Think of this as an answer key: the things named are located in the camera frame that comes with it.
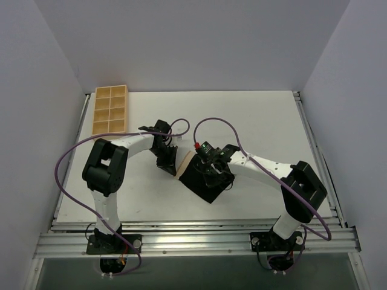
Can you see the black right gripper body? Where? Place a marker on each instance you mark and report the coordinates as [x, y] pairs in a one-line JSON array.
[[214, 174]]

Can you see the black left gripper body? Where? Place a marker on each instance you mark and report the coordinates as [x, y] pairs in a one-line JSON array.
[[167, 158]]

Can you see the black underwear with beige waistband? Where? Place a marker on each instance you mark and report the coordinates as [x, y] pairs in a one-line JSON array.
[[194, 180]]

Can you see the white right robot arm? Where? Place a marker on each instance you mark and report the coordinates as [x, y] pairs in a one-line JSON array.
[[302, 190]]

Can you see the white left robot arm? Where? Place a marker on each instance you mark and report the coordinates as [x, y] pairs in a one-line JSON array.
[[104, 174]]

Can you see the wooden compartment tray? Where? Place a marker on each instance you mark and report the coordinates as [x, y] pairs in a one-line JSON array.
[[110, 110]]

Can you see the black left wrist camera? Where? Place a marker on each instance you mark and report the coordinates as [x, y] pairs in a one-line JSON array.
[[162, 127]]

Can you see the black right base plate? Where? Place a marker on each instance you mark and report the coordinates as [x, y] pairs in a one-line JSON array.
[[271, 242]]

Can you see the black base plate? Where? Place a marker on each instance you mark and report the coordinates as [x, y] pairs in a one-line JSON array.
[[271, 242], [113, 245]]

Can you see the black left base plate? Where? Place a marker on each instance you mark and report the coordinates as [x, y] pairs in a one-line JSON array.
[[113, 245]]

